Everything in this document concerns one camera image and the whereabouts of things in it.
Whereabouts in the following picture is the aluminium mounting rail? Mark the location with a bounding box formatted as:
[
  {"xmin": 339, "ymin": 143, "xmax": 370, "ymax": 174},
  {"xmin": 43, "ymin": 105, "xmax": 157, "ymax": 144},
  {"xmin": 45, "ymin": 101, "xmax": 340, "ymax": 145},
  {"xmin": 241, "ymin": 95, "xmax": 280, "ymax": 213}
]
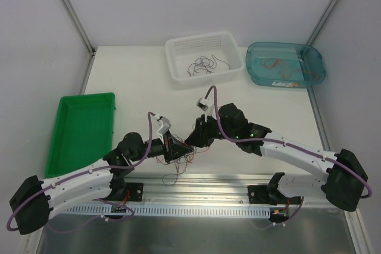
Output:
[{"xmin": 36, "ymin": 171, "xmax": 357, "ymax": 209}]

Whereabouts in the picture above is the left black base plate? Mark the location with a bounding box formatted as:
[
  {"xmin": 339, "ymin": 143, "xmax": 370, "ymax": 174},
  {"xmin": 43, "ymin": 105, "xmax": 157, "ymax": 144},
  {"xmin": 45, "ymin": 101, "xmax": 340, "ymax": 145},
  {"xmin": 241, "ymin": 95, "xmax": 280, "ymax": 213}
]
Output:
[{"xmin": 123, "ymin": 182, "xmax": 144, "ymax": 202}]

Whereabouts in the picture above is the dark wire bundle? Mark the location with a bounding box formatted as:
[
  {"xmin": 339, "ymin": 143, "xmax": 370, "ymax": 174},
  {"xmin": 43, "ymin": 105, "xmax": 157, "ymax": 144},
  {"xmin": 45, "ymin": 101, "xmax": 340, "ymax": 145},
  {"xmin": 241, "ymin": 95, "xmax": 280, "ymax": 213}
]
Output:
[{"xmin": 161, "ymin": 134, "xmax": 197, "ymax": 187}]

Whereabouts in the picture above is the left aluminium frame post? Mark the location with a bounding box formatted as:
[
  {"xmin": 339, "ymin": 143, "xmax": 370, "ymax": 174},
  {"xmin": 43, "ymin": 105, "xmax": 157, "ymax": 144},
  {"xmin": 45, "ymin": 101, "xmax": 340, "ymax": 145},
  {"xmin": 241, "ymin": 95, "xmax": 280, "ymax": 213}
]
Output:
[{"xmin": 60, "ymin": 0, "xmax": 95, "ymax": 55}]

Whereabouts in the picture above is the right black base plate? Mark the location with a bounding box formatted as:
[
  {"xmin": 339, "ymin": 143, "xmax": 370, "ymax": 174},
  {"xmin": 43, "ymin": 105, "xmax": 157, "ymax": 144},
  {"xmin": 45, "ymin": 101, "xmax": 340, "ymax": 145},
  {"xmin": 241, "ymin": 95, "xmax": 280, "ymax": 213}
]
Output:
[{"xmin": 247, "ymin": 185, "xmax": 301, "ymax": 206}]

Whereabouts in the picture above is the white perforated basket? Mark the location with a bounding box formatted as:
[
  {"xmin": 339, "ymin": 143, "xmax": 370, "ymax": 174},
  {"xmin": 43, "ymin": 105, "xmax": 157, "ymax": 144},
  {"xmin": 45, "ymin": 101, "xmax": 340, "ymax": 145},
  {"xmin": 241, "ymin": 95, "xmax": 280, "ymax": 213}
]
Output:
[{"xmin": 165, "ymin": 32, "xmax": 245, "ymax": 88}]

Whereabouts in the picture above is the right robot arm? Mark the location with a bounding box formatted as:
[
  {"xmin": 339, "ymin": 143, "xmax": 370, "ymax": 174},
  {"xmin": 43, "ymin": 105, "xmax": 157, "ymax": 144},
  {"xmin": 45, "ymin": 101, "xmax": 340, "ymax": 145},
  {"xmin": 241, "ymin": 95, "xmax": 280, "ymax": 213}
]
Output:
[{"xmin": 185, "ymin": 104, "xmax": 368, "ymax": 212}]

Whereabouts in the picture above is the white slotted cable duct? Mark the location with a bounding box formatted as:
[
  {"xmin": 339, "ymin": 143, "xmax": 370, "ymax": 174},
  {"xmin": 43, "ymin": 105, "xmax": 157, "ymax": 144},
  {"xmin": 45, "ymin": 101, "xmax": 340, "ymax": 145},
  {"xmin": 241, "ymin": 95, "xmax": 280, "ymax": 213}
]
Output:
[{"xmin": 64, "ymin": 203, "xmax": 270, "ymax": 219}]

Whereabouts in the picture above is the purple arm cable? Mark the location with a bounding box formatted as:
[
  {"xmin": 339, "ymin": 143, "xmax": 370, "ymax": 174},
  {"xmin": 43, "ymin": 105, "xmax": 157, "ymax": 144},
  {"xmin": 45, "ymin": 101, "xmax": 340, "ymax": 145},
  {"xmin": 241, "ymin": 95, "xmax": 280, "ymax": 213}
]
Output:
[
  {"xmin": 205, "ymin": 85, "xmax": 374, "ymax": 231},
  {"xmin": 6, "ymin": 111, "xmax": 163, "ymax": 233}
]

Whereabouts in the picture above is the purple thin wire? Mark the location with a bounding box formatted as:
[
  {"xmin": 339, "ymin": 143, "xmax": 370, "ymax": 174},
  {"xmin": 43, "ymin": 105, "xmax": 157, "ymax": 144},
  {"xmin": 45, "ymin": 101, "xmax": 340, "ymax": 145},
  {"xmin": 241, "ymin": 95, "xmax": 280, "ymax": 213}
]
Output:
[{"xmin": 186, "ymin": 56, "xmax": 218, "ymax": 77}]

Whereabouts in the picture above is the right aluminium frame post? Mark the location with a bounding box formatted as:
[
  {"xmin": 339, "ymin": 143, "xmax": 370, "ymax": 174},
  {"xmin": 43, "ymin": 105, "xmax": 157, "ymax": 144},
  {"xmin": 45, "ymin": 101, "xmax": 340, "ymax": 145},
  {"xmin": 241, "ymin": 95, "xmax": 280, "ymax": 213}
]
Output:
[{"xmin": 306, "ymin": 0, "xmax": 340, "ymax": 46}]

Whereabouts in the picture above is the aluminium frame post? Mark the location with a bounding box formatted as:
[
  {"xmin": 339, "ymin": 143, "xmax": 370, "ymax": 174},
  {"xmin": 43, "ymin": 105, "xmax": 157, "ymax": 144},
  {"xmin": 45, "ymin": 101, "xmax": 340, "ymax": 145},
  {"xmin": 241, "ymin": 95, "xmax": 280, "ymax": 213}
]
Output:
[
  {"xmin": 60, "ymin": 0, "xmax": 95, "ymax": 55},
  {"xmin": 306, "ymin": 0, "xmax": 340, "ymax": 46}
]

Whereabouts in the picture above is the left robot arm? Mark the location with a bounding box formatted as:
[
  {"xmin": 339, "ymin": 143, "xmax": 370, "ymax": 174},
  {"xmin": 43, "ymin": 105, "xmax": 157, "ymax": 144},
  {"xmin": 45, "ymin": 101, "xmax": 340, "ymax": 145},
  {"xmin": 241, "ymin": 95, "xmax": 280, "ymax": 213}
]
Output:
[{"xmin": 7, "ymin": 132, "xmax": 193, "ymax": 235}]

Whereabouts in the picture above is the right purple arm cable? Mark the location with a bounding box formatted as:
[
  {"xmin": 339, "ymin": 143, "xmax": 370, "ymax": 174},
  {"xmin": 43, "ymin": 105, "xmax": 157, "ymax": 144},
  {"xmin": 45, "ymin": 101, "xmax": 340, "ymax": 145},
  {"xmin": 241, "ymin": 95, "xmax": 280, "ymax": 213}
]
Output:
[{"xmin": 205, "ymin": 85, "xmax": 374, "ymax": 231}]

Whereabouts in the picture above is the black thin wire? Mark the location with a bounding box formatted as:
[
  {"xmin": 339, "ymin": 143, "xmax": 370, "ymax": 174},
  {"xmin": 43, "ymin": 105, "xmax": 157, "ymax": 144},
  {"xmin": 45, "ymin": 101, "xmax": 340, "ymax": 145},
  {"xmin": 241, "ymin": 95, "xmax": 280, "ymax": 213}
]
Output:
[{"xmin": 208, "ymin": 54, "xmax": 232, "ymax": 72}]

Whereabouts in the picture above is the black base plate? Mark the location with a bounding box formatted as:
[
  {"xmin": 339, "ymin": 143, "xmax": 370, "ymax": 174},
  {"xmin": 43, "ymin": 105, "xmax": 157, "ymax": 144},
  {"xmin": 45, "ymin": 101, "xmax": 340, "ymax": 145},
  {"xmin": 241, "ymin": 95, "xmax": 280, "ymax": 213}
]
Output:
[
  {"xmin": 123, "ymin": 182, "xmax": 144, "ymax": 202},
  {"xmin": 247, "ymin": 185, "xmax": 301, "ymax": 206}
]

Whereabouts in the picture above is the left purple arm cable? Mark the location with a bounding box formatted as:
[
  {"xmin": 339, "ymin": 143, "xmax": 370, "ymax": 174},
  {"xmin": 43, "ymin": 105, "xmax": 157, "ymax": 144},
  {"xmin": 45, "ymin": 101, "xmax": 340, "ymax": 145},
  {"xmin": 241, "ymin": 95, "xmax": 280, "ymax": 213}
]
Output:
[{"xmin": 6, "ymin": 111, "xmax": 163, "ymax": 233}]

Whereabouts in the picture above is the green plastic tray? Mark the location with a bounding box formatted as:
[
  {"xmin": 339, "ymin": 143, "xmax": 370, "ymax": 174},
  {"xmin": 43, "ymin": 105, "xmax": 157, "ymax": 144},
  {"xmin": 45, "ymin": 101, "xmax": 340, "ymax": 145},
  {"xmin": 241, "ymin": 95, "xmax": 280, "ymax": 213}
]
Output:
[{"xmin": 45, "ymin": 93, "xmax": 115, "ymax": 178}]

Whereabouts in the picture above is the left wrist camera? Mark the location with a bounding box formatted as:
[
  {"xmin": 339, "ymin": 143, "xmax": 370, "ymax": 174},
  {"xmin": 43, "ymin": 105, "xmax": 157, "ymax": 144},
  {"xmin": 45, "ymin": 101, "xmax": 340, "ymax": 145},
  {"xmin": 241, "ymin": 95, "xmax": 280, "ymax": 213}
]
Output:
[{"xmin": 154, "ymin": 114, "xmax": 171, "ymax": 142}]

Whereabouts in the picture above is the teal transparent container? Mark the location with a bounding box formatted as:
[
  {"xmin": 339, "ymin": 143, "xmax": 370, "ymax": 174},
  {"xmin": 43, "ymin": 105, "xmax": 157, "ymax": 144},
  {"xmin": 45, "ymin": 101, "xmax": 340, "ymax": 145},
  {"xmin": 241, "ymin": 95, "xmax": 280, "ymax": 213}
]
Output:
[{"xmin": 245, "ymin": 42, "xmax": 326, "ymax": 88}]

